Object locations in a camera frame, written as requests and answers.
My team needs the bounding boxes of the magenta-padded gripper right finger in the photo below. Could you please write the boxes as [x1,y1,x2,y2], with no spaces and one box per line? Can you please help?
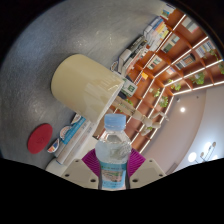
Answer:
[128,148,167,190]

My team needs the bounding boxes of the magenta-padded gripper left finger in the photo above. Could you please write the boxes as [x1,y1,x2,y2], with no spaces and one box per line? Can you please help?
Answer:
[60,148,99,190]

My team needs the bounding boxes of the wooden wall shelf unit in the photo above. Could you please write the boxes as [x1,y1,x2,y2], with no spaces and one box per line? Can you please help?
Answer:
[99,6,224,154]

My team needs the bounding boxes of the wooden artist mannequin figure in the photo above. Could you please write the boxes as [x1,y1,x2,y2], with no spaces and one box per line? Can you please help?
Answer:
[111,94,170,137]

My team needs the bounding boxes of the clear water bottle blue cap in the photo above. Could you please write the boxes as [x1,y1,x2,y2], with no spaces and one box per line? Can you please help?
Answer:
[94,113,132,191]

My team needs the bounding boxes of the stack of dark magazines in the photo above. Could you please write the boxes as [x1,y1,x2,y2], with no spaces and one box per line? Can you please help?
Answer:
[118,34,149,73]

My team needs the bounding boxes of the flat round red coaster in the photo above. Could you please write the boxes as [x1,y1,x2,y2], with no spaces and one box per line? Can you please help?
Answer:
[27,123,54,155]

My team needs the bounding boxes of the ceiling chandelier with round lamps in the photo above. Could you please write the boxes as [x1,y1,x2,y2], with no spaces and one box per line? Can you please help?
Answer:
[187,141,218,164]

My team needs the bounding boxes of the cream plastic cup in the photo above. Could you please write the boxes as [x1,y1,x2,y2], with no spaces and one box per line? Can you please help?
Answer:
[50,53,125,126]

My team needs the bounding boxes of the small shell-shaped sticker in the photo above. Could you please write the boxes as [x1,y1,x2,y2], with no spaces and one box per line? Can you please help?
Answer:
[59,124,73,139]
[70,113,83,125]
[47,137,61,154]

